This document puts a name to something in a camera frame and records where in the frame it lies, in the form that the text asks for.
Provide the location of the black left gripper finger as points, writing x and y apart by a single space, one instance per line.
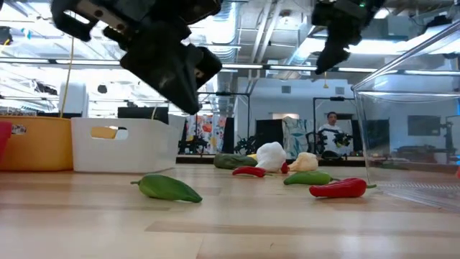
169 72
210 66

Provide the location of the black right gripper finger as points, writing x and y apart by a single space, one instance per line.
334 54

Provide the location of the dark green cucumber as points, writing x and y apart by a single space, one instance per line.
231 162

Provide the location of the white garlic bulb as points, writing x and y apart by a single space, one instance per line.
271 156

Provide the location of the cream garlic bulb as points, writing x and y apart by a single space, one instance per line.
304 162

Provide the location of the green jalapeno pepper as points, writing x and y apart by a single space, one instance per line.
307 178
169 187

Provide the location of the small red chili pepper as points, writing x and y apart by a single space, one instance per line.
284 168

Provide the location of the black lab robot arm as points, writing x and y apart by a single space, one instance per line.
343 138
246 145

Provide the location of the long ceiling light strip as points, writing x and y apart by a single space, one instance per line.
251 66

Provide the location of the black computer monitor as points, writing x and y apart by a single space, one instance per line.
143 112

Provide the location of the round ceiling light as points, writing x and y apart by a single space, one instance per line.
285 16

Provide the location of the colourful floral curtain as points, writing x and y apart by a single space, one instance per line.
206 129

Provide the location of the person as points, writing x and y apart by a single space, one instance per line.
332 130

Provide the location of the black lab equipment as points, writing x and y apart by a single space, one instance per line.
190 145

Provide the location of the clear plastic bin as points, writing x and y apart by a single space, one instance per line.
406 94

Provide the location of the white plastic bin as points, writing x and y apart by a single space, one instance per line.
143 151

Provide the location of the white teal floral cloth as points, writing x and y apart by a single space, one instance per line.
293 129

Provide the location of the black panel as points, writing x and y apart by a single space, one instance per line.
269 131

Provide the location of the white pillar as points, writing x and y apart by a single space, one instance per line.
79 97

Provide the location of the yellow plastic bin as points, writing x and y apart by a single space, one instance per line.
39 144

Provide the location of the red plastic bin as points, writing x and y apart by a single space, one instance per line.
3 140

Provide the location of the slanted silver ceiling duct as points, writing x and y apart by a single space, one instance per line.
305 39

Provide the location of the black frame stand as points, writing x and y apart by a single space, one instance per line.
330 98
233 93

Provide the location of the grey wall vent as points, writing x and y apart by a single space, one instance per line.
286 89
339 90

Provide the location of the dark wall panel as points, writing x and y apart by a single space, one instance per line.
424 125

